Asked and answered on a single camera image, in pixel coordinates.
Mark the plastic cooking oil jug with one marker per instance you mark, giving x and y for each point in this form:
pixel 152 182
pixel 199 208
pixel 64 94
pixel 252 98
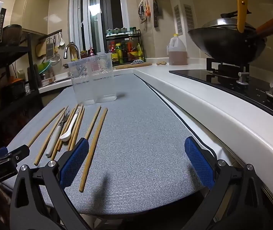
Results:
pixel 177 55

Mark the hanging metal grater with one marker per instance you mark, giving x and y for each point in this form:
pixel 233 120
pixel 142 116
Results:
pixel 50 49

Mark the black metal shelf rack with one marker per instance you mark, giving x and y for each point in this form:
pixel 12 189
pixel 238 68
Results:
pixel 31 60

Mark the pink soap bottle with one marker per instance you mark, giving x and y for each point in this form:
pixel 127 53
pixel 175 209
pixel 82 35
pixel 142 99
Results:
pixel 91 52

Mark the black glass gas stove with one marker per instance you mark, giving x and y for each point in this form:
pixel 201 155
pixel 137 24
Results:
pixel 198 74

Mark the chrome kitchen faucet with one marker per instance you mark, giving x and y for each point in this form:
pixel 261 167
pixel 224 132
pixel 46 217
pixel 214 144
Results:
pixel 67 49

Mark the white framed window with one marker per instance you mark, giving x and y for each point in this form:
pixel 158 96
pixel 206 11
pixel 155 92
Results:
pixel 85 16

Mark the row of spice jars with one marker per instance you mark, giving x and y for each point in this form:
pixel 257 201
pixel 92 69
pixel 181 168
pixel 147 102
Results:
pixel 117 30

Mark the wall vent grille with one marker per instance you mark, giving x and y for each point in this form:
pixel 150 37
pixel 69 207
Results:
pixel 189 18
pixel 178 19

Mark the row of sauce bottles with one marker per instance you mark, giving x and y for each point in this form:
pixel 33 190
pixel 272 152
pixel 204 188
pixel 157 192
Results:
pixel 124 51

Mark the ginger root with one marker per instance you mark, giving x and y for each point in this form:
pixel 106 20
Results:
pixel 162 63

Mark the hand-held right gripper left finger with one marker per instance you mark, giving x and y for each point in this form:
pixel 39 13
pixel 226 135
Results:
pixel 75 160

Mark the metal stove knob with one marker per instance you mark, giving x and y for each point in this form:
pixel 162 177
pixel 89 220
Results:
pixel 272 91
pixel 243 79

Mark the steel wok lid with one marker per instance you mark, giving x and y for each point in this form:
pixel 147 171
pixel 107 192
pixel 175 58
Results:
pixel 222 24

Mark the wooden cutting board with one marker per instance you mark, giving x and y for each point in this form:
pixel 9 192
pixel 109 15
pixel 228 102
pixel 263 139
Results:
pixel 126 66

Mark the checked dishcloth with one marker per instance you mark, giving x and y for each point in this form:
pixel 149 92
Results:
pixel 136 61

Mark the black orange appliance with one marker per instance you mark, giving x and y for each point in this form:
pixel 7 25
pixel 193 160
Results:
pixel 16 86

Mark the hanging kitchen utensils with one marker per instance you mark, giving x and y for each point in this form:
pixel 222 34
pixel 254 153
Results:
pixel 144 8

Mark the clear plastic container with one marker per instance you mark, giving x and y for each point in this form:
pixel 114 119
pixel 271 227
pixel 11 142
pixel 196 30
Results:
pixel 91 81

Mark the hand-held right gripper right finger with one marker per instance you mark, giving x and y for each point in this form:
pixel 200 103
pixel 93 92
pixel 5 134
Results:
pixel 198 158

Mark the hanging white ladles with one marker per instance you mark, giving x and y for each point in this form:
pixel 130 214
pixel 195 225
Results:
pixel 60 39

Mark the hanging cleaver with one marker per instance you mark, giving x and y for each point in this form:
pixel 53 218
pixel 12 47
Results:
pixel 156 13

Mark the grey fabric mat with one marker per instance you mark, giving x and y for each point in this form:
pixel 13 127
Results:
pixel 138 136

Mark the green colander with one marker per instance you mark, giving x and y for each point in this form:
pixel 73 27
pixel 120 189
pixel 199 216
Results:
pixel 44 66

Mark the hanging wooden board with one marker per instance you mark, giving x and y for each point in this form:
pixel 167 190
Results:
pixel 41 49

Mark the dark bowl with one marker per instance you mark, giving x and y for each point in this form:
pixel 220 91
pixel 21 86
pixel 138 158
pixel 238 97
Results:
pixel 12 34

